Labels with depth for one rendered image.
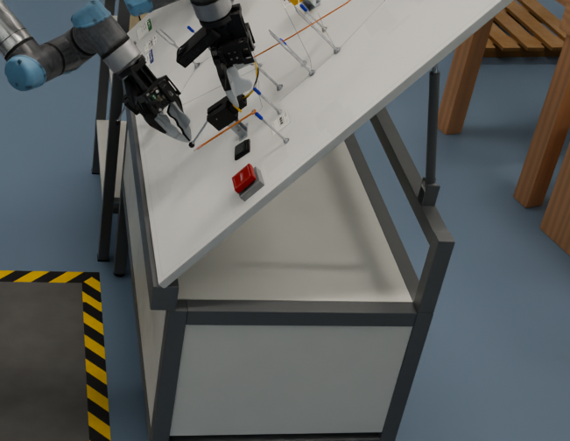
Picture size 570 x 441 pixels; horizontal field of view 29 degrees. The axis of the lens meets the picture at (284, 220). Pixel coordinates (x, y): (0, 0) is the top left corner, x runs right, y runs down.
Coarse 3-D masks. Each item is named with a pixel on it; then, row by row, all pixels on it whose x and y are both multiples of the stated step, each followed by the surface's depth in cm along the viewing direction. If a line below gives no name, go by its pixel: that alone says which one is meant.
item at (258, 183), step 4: (256, 168) 226; (256, 172) 225; (260, 172) 226; (256, 176) 224; (260, 176) 224; (256, 180) 223; (260, 180) 222; (252, 184) 223; (256, 184) 222; (260, 184) 223; (248, 188) 223; (252, 188) 223; (256, 188) 223; (260, 188) 223; (240, 192) 224; (244, 192) 223; (248, 192) 223; (252, 192) 223; (240, 196) 224; (244, 196) 224; (248, 196) 224; (244, 200) 224
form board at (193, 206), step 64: (256, 0) 276; (320, 0) 252; (384, 0) 233; (448, 0) 216; (512, 0) 205; (192, 64) 280; (320, 64) 236; (384, 64) 219; (192, 128) 259; (256, 128) 239; (320, 128) 221; (192, 192) 241; (256, 192) 224; (192, 256) 226
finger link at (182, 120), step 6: (174, 102) 241; (168, 108) 241; (174, 108) 240; (168, 114) 241; (174, 114) 241; (180, 114) 239; (180, 120) 241; (186, 120) 239; (180, 126) 241; (186, 126) 241; (186, 132) 242
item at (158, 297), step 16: (128, 112) 293; (128, 128) 292; (144, 192) 257; (144, 208) 252; (144, 224) 247; (144, 240) 246; (144, 256) 245; (160, 288) 229; (176, 288) 230; (160, 304) 232; (176, 304) 233
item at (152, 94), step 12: (144, 60) 232; (132, 72) 231; (144, 72) 234; (144, 84) 232; (156, 84) 233; (168, 84) 236; (144, 96) 232; (156, 96) 234; (168, 96) 234; (144, 108) 238; (156, 108) 235
